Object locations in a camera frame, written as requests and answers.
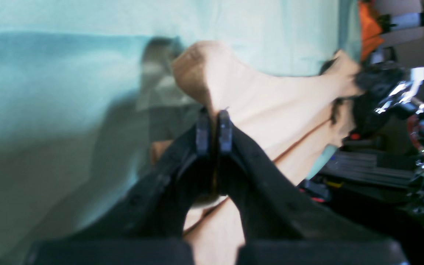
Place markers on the orange folded cloth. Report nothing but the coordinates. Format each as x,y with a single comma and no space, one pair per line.
371,31

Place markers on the tan T-shirt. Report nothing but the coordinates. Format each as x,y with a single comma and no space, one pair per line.
293,119

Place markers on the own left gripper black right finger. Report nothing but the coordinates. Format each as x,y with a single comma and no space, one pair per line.
283,226

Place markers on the robot arm image-right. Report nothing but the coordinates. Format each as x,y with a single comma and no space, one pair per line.
367,113

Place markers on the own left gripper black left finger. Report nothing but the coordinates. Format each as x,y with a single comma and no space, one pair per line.
146,226

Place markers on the light green table cloth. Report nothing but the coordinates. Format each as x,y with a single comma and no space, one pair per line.
86,86

